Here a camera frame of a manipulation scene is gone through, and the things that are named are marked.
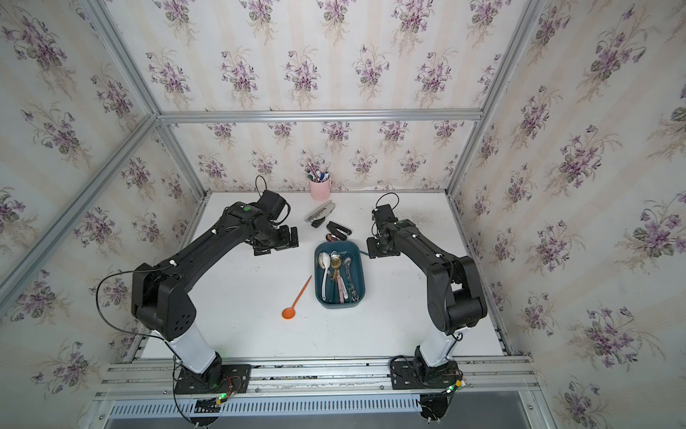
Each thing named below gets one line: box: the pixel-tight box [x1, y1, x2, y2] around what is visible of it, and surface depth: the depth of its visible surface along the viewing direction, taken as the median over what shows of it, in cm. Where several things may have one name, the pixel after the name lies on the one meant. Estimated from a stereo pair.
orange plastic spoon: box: [282, 275, 313, 320], surface depth 88 cm
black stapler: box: [326, 220, 352, 241], surface depth 106 cm
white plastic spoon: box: [317, 252, 331, 302], surface depth 97 cm
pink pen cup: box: [309, 178, 333, 202], surface depth 119 cm
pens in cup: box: [307, 162, 331, 184], surface depth 114 cm
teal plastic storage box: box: [314, 240, 367, 310], surface depth 92 cm
